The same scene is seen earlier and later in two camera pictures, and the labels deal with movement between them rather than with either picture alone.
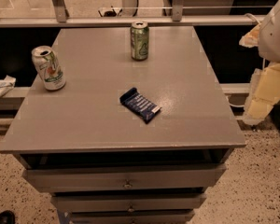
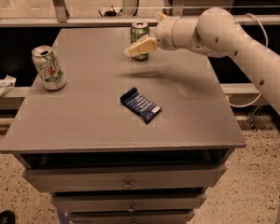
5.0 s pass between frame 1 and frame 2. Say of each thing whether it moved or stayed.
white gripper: moved
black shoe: stayed
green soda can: stayed
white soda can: stayed
